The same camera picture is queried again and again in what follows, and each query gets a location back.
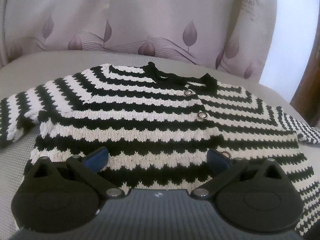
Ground pink leaf print curtain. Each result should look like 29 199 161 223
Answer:
1 0 277 81

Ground black white striped knit sweater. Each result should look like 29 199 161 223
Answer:
1 62 319 236

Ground grey fabric mattress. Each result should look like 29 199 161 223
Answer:
1 50 305 239

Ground brown wooden furniture frame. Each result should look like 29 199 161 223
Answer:
289 29 320 128

